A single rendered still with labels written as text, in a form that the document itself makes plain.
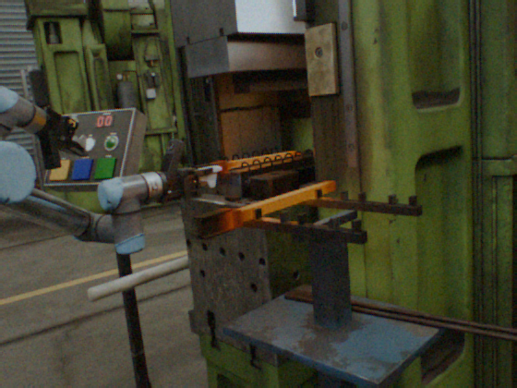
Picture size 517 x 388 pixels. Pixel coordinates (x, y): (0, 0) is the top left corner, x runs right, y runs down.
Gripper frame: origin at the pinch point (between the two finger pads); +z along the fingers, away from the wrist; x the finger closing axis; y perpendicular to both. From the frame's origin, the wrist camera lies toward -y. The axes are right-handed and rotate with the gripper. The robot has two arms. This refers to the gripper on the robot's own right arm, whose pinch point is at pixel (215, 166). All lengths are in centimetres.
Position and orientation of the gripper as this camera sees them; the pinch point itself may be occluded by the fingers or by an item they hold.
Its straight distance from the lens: 144.8
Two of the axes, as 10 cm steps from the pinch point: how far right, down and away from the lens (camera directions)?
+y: 0.9, 9.8, 1.8
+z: 7.4, -1.8, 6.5
